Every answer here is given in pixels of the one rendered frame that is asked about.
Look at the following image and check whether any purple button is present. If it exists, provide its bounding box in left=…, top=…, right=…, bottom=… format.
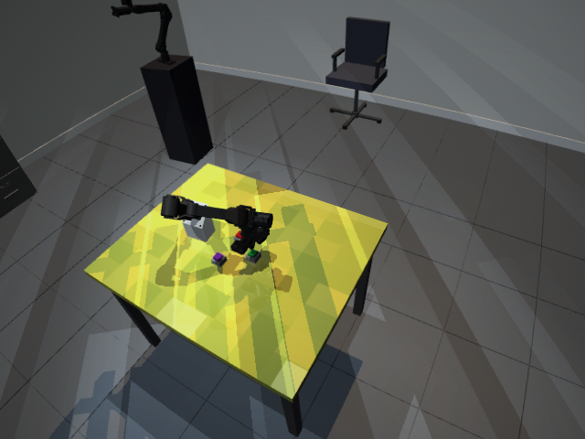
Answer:
left=211, top=252, right=227, bottom=268

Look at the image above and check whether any green button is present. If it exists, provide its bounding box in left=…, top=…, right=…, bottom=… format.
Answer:
left=245, top=250, right=261, bottom=263

